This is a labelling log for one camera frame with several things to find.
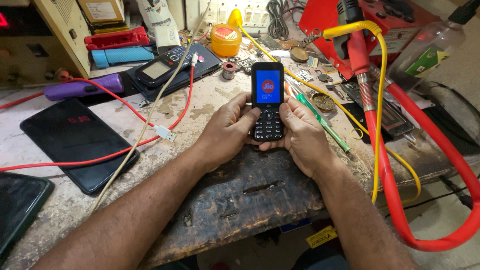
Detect person's left hand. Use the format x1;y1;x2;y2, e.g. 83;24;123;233
196;92;262;172

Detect person's right hand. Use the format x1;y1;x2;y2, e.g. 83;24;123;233
259;97;341;180

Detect round metal flux tin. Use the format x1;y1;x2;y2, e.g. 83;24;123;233
312;93;337;113

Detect metal tweezers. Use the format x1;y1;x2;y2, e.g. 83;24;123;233
283;75;301;99

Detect dark scorched wooden board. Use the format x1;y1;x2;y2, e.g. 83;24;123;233
139;144;361;270

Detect dark blue smartphone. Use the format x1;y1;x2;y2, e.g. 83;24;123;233
127;43;223;102

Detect round brown tin lid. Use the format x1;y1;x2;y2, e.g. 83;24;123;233
289;46;310;64

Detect black and grey keypad phone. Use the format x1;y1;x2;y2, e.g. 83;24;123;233
134;46;194;88

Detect yellow round jar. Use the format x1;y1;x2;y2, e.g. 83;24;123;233
210;24;243;58

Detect yellow warning sticker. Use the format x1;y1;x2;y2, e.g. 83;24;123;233
305;226;338;249

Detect white printed pouch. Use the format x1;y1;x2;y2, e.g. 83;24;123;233
136;0;181;55

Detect blue ribbed torch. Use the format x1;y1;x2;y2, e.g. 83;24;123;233
91;46;155;69

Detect red hot air station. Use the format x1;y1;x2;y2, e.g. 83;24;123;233
298;0;443;80

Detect large black smartphone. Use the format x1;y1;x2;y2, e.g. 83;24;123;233
19;98;141;196

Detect purple torch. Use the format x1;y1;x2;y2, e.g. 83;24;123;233
43;73;125;102

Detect clear plastic bottle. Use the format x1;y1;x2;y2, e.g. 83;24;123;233
386;0;480;91

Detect cardboard box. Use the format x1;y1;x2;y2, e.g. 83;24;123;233
77;0;130;35

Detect beige power supply unit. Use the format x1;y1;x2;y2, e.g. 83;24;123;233
0;0;92;90

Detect green handled screwdriver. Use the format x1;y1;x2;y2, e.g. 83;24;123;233
295;93;352;153

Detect solder wire spool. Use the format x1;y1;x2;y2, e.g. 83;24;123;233
222;62;237;80

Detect beige cable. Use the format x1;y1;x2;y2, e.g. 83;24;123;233
89;0;213;215

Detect yellow cable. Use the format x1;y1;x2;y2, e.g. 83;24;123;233
228;8;422;205

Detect red cable with white plug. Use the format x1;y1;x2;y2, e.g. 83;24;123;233
0;52;199;172

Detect white wall switchboard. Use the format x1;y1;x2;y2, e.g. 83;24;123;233
185;0;271;31

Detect coiled grey cable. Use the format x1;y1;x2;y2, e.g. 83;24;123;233
265;0;290;41

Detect thick red hose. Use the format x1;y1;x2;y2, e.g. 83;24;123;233
347;30;480;253

